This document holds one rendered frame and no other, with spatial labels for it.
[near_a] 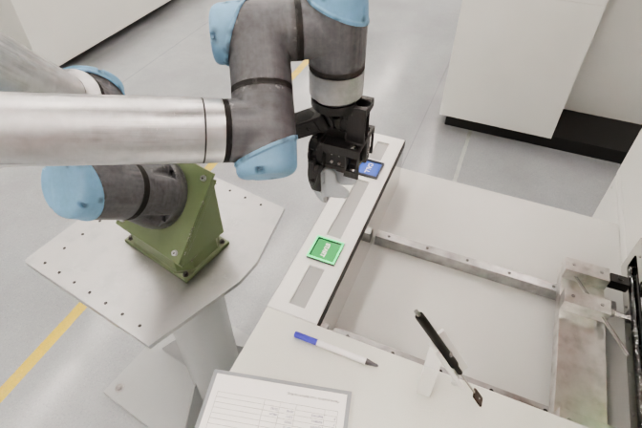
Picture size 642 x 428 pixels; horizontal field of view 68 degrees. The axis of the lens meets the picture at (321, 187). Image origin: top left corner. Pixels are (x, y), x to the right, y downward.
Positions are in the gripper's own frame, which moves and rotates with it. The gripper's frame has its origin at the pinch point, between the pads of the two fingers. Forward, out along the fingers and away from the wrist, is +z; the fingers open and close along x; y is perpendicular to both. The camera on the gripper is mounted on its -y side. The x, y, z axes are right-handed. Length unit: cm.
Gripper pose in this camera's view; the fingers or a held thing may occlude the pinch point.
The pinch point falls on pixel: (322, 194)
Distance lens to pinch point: 80.0
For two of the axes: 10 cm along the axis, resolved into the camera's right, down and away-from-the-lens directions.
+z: 0.0, 7.3, 6.8
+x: 3.9, -6.3, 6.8
